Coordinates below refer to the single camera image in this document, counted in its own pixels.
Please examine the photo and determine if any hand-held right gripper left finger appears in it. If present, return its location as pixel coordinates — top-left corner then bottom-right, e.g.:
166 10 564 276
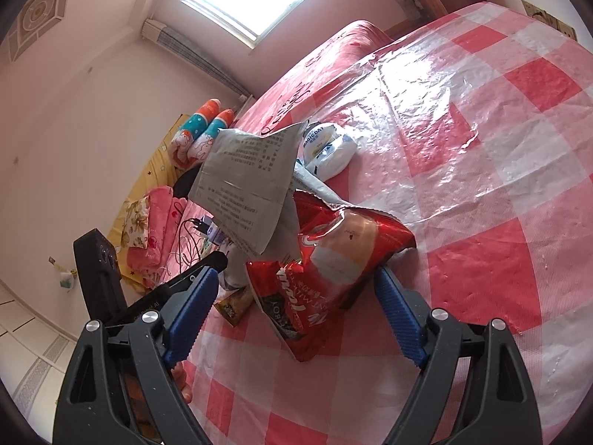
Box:
54 265 219 445

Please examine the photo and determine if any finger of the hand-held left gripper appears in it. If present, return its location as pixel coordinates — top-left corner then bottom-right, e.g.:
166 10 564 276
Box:
126 252 228 318

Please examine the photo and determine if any black cable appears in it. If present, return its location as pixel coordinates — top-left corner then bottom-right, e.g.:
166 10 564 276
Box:
162 218 205 279

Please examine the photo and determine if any brown snack packet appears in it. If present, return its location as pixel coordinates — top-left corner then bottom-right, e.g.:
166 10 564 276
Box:
214 287 255 326

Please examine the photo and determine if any pink folded blanket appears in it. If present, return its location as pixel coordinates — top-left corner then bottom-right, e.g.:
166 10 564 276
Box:
125 185 186 283

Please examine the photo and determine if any light wooden board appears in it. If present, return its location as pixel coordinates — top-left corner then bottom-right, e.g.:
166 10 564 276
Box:
521 0 577 42

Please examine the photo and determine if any cartoon print bolster pillow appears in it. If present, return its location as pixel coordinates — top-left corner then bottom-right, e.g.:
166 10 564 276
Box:
185 109 237 168
169 99 222 158

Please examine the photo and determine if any red checked plastic tablecloth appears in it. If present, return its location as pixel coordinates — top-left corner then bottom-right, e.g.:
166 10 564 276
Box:
185 2 593 445

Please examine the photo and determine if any white wardrobe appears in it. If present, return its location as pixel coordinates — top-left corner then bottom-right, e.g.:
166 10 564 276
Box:
0 283 77 409

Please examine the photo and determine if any person's left hand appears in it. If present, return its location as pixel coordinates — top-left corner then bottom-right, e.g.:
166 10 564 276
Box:
171 362 193 404

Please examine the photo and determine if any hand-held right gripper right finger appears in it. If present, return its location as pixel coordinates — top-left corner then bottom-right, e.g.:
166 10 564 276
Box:
374 266 541 445

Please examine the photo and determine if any red snack bag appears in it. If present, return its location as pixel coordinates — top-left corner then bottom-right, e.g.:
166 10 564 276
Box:
245 190 415 363

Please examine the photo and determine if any hanging wall bag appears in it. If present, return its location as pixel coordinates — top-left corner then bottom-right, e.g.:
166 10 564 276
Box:
56 264 77 293

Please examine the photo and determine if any floral pillow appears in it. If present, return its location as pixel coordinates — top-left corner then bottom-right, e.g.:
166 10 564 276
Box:
121 196 153 246

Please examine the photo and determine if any white and blue plastic pouch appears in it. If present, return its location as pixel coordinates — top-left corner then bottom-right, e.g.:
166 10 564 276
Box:
296 123 358 181

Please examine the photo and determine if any black cloth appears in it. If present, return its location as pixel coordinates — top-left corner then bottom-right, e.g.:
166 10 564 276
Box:
172 167 205 200

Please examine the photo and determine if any pink printed bed sheet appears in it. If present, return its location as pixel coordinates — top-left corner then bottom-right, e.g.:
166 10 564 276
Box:
153 21 413 288

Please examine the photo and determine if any white power strip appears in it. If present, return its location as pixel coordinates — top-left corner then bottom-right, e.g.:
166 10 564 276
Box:
206 225 232 248

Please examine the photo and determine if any grey printed paper bag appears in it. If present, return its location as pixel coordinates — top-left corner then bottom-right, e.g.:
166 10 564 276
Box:
189 122 355 288

